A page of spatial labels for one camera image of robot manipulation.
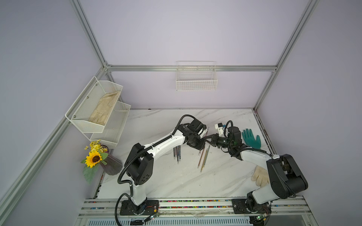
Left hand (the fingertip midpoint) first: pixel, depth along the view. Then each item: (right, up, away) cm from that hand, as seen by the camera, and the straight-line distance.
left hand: (201, 148), depth 83 cm
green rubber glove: (+37, +2, +17) cm, 41 cm away
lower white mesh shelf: (-68, +10, +27) cm, 74 cm away
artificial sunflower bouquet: (-52, +1, -16) cm, 55 cm away
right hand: (+2, +4, +3) cm, 5 cm away
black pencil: (-15, -7, +10) cm, 19 cm away
